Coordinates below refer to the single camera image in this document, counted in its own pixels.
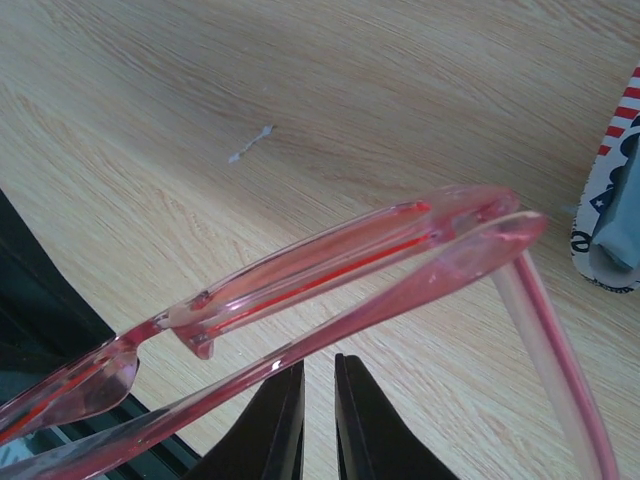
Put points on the light blue cleaning cloth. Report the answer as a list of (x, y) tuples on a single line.
[(614, 253)]

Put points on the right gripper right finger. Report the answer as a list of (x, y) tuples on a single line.
[(373, 442)]

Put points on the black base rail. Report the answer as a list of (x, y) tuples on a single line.
[(45, 324)]

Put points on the flag pattern glasses case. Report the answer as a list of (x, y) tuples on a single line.
[(620, 136)]

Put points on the red sunglasses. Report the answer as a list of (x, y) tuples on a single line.
[(471, 232)]

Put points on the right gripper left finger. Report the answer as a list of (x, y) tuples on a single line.
[(267, 440)]

